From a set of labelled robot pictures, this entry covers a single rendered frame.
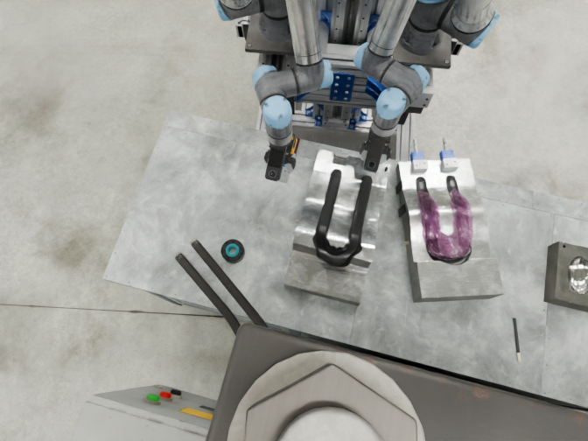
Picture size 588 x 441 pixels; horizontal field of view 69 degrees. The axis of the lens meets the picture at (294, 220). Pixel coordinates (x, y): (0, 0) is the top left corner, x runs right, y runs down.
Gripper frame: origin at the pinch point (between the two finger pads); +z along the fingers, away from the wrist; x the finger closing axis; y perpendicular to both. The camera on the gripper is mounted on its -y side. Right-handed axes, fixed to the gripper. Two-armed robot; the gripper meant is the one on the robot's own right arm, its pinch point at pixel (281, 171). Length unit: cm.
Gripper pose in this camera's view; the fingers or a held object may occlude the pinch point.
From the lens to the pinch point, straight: 146.8
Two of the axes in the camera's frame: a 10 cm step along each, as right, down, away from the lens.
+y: 2.5, -9.2, 3.0
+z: 0.2, 3.1, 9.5
